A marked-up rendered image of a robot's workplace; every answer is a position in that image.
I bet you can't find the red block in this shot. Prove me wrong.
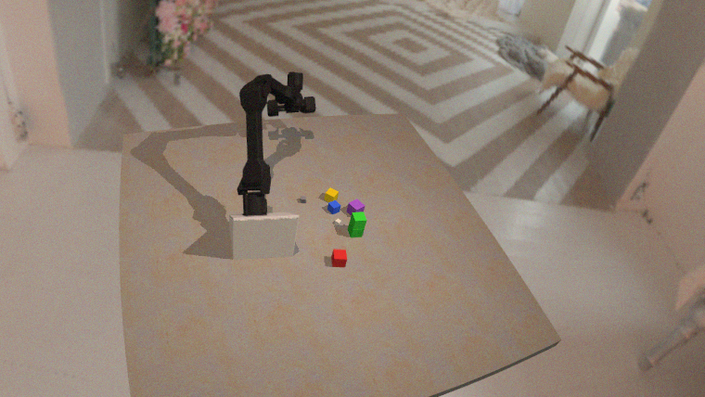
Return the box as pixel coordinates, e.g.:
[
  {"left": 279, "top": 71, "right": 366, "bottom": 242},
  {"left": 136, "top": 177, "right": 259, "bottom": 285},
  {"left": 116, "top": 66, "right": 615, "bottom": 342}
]
[{"left": 331, "top": 250, "right": 347, "bottom": 267}]

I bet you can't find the purple block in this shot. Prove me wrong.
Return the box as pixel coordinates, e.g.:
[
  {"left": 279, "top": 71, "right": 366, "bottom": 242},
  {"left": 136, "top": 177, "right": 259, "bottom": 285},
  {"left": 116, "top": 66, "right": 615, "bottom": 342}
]
[{"left": 347, "top": 199, "right": 365, "bottom": 216}]

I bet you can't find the blue block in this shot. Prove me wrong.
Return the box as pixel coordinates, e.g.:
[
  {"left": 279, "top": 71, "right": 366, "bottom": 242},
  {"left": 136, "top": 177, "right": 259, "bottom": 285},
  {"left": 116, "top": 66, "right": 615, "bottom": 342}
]
[{"left": 327, "top": 200, "right": 341, "bottom": 215}]

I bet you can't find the yellow block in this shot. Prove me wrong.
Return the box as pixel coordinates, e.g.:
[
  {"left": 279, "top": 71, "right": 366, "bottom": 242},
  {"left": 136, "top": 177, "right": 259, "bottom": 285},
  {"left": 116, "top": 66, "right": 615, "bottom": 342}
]
[{"left": 324, "top": 188, "right": 339, "bottom": 202}]

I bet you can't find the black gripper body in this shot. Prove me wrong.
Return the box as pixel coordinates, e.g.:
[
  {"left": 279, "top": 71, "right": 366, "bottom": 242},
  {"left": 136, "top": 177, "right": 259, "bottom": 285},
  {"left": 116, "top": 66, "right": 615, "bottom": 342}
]
[{"left": 266, "top": 96, "right": 315, "bottom": 117}]

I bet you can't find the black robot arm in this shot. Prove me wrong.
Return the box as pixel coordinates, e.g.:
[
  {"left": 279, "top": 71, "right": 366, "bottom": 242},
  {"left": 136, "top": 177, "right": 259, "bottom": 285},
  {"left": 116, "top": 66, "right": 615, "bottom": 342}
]
[{"left": 237, "top": 71, "right": 303, "bottom": 216}]

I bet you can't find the green block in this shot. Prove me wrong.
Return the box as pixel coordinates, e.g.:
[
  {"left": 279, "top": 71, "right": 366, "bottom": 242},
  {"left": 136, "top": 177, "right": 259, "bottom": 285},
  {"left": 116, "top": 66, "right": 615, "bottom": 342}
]
[
  {"left": 348, "top": 222, "right": 364, "bottom": 237},
  {"left": 350, "top": 211, "right": 367, "bottom": 229}
]

